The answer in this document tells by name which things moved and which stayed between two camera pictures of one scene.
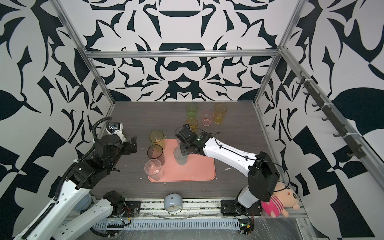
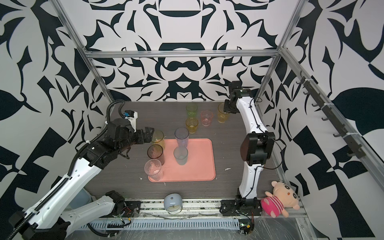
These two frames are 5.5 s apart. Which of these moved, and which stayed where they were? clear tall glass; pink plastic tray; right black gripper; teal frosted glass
Moved: right black gripper
Stayed: teal frosted glass; clear tall glass; pink plastic tray
